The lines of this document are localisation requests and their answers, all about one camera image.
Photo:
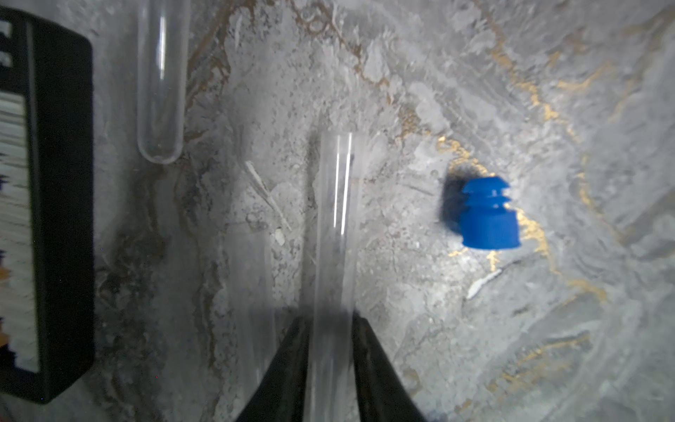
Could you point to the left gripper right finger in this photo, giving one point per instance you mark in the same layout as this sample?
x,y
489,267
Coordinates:
x,y
380,394

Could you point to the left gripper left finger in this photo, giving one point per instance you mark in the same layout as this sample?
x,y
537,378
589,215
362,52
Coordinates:
x,y
281,394

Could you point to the clear test tube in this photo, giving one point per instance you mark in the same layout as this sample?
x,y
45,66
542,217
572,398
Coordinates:
x,y
162,46
338,183

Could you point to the blue stopper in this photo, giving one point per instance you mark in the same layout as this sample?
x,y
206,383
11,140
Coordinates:
x,y
485,221

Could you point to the black charging board with cable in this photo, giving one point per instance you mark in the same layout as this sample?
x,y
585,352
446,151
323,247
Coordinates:
x,y
47,219

